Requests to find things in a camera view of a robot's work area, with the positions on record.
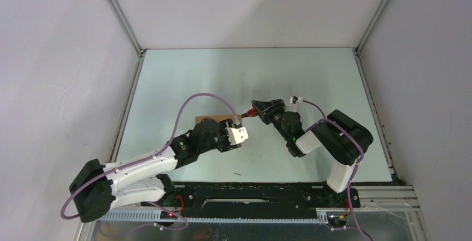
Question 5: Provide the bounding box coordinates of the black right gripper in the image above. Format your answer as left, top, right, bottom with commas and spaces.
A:
251, 99, 291, 141

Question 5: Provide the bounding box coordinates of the red black utility knife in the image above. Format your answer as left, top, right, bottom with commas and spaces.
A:
242, 107, 269, 118

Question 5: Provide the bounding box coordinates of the brown cardboard express box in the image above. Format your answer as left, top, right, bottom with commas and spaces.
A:
195, 114, 242, 125

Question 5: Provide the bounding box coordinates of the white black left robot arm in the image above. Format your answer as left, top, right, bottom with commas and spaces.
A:
69, 118, 248, 223

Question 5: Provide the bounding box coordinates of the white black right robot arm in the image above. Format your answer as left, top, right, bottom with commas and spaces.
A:
247, 96, 373, 206

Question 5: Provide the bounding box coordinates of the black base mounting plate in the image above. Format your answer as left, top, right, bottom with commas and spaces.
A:
156, 174, 361, 220

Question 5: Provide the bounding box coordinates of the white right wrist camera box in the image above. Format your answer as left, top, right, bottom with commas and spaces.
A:
284, 96, 303, 112

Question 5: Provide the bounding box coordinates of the aluminium frame rail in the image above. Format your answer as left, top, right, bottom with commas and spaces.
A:
79, 182, 430, 240

